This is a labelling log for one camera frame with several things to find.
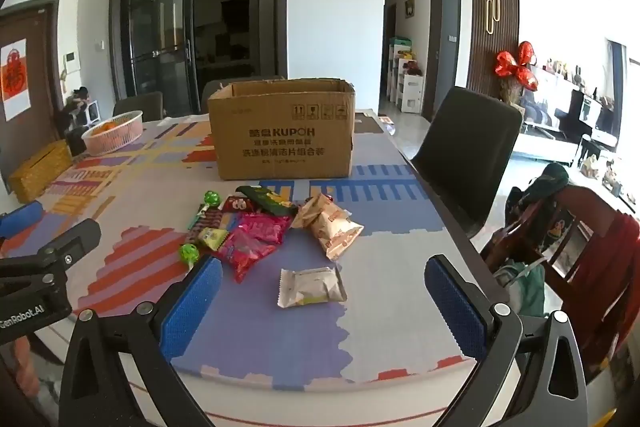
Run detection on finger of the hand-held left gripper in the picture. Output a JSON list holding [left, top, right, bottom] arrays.
[[27, 218, 102, 284], [0, 201, 45, 240]]

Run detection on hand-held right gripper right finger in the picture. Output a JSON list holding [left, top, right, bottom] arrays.
[[425, 255, 588, 427]]

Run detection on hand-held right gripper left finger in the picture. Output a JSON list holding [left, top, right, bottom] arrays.
[[59, 255, 223, 427]]

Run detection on yellow-green snack packet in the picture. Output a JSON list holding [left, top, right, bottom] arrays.
[[197, 228, 231, 253]]

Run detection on pink snack packet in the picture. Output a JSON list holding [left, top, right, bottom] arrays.
[[239, 213, 293, 245], [216, 227, 281, 284]]

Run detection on brown cardboard box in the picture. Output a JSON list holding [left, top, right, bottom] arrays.
[[207, 78, 357, 182]]

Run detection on yellow woven box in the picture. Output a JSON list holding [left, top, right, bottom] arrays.
[[9, 139, 74, 202]]

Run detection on teal and white cloth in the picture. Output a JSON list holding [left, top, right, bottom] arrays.
[[495, 257, 547, 319]]

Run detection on striped candy pack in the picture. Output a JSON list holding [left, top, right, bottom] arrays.
[[185, 209, 226, 248]]

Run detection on white plastic basket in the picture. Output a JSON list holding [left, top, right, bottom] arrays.
[[81, 109, 145, 156]]

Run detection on dark red snack packet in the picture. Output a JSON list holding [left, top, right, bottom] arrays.
[[220, 195, 258, 214]]

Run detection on black bag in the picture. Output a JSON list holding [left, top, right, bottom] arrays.
[[56, 87, 92, 141]]

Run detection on white snack packet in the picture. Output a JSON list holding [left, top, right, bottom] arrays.
[[277, 268, 348, 309]]

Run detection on dark green snack packet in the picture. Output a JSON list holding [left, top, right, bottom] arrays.
[[235, 185, 299, 217]]

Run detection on beige snack packet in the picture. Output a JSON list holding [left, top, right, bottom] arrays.
[[307, 212, 365, 263], [291, 193, 351, 230]]

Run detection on red and white door poster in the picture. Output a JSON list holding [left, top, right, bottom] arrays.
[[0, 38, 28, 122]]

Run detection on dark green printed cloth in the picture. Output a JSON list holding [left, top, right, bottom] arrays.
[[505, 163, 571, 238]]

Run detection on brown entrance door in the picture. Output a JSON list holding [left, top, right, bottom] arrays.
[[0, 0, 67, 180]]

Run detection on large dark chair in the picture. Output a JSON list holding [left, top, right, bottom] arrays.
[[410, 86, 523, 239]]

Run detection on wooden chair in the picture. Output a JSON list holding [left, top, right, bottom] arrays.
[[480, 184, 640, 383]]

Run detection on red cloth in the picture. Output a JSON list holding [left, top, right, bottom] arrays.
[[565, 212, 640, 370]]

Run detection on white shelf unit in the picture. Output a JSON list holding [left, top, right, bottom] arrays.
[[387, 37, 426, 114]]

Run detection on black glass sliding door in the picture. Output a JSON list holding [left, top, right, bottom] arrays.
[[114, 0, 291, 115]]

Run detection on red foil balloons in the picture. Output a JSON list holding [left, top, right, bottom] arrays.
[[494, 41, 540, 92]]

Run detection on grey door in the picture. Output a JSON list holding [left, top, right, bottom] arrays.
[[421, 0, 463, 122]]

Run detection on row of small figurines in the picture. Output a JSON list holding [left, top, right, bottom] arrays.
[[545, 57, 589, 86]]

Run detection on gold wall ornament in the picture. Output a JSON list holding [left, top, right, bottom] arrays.
[[486, 0, 503, 34]]

